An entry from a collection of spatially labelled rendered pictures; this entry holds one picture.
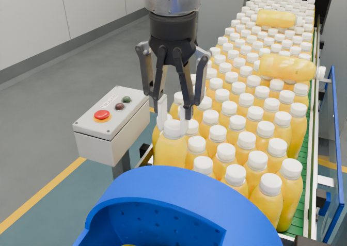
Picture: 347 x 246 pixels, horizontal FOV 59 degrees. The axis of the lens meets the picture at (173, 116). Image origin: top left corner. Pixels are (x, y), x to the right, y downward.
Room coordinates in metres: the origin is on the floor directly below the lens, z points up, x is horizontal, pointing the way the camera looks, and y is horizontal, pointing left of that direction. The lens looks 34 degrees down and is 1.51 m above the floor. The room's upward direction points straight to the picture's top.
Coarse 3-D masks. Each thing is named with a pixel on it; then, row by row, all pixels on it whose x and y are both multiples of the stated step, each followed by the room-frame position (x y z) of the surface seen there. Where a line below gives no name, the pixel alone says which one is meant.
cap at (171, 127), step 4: (168, 120) 0.51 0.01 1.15; (172, 120) 0.51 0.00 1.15; (176, 120) 0.51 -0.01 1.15; (164, 124) 0.49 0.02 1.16; (168, 124) 0.49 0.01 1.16; (172, 124) 0.49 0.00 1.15; (176, 124) 0.49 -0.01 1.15; (164, 128) 0.49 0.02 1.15; (168, 128) 0.48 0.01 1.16; (172, 128) 0.48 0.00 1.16; (176, 128) 0.48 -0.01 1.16; (164, 132) 0.49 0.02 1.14; (168, 132) 0.48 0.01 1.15; (172, 132) 0.48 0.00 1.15; (176, 132) 0.48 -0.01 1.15; (172, 136) 0.48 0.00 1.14; (176, 136) 0.48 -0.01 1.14
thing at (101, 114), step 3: (96, 111) 0.61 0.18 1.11; (99, 111) 0.61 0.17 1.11; (102, 111) 0.61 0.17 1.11; (105, 111) 0.61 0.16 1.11; (108, 111) 0.61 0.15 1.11; (96, 114) 0.59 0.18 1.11; (99, 114) 0.59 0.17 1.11; (102, 114) 0.59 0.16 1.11; (105, 114) 0.59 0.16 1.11; (108, 114) 0.59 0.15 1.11; (96, 117) 0.58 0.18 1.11; (99, 117) 0.58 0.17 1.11; (102, 117) 0.58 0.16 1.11; (105, 117) 0.59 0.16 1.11
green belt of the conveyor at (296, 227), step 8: (312, 48) 1.51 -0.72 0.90; (312, 56) 1.41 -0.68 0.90; (304, 136) 0.78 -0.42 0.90; (304, 144) 0.74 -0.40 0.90; (304, 152) 0.71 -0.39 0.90; (304, 160) 0.67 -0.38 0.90; (304, 168) 0.64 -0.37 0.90; (304, 176) 0.60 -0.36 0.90; (304, 184) 0.58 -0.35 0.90; (304, 192) 0.55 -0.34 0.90; (304, 200) 0.52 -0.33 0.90; (296, 208) 0.50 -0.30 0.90; (296, 216) 0.47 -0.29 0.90; (296, 224) 0.45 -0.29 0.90; (280, 232) 0.43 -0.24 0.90; (288, 232) 0.43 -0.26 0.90; (296, 232) 0.43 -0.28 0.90
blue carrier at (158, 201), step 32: (128, 192) 0.26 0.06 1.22; (160, 192) 0.25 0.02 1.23; (192, 192) 0.25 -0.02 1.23; (224, 192) 0.26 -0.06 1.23; (96, 224) 0.30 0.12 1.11; (128, 224) 0.32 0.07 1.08; (160, 224) 0.30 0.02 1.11; (192, 224) 0.28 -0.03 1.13; (224, 224) 0.21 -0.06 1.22; (256, 224) 0.23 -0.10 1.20
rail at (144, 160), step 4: (148, 148) 0.63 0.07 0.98; (148, 152) 0.61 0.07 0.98; (152, 152) 0.63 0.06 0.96; (144, 156) 0.60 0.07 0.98; (148, 156) 0.61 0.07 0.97; (140, 160) 0.58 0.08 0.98; (144, 160) 0.59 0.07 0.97; (148, 160) 0.61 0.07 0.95; (140, 164) 0.57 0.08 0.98; (144, 164) 0.59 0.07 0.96
